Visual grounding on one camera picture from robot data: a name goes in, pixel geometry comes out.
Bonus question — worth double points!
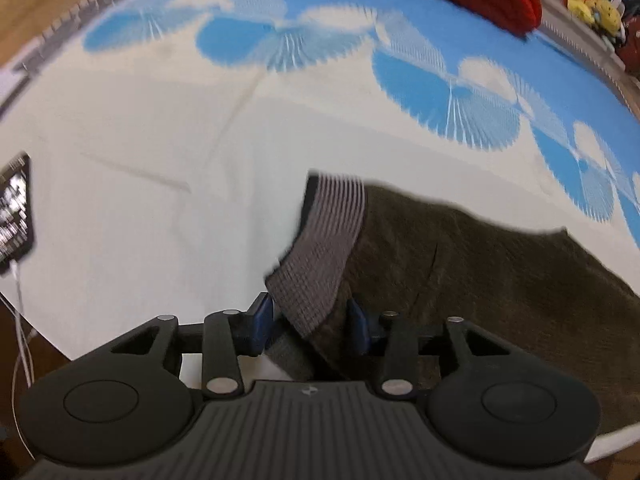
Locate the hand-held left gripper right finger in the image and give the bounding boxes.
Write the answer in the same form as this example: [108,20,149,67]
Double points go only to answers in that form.
[347,299,511,400]

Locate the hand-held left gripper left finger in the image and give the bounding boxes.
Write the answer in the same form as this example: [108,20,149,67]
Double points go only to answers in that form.
[107,292,275,400]

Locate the dark brown pants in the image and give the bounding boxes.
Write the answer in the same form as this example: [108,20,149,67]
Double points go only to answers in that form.
[264,172,640,437]

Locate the blue white printed bed sheet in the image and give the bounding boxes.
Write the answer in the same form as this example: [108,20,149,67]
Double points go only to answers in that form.
[0,0,640,464]

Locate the black smartphone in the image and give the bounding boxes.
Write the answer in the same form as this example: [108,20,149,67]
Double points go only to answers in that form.
[0,152,37,277]

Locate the red cushion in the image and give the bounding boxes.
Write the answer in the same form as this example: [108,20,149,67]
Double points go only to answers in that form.
[614,19,640,80]

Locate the white cable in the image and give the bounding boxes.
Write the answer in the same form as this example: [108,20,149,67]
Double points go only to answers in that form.
[0,259,40,462]

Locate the wooden bed frame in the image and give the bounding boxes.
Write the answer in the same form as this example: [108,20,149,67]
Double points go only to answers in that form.
[0,0,168,68]

